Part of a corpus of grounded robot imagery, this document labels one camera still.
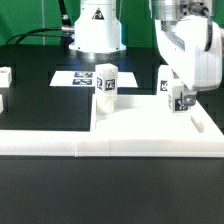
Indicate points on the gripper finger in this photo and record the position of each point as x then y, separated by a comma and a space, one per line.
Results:
188, 98

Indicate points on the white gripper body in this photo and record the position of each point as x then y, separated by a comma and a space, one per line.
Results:
184, 51

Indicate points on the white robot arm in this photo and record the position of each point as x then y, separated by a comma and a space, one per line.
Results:
98, 31

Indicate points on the white sheet with markers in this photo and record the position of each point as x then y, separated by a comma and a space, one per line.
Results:
87, 79

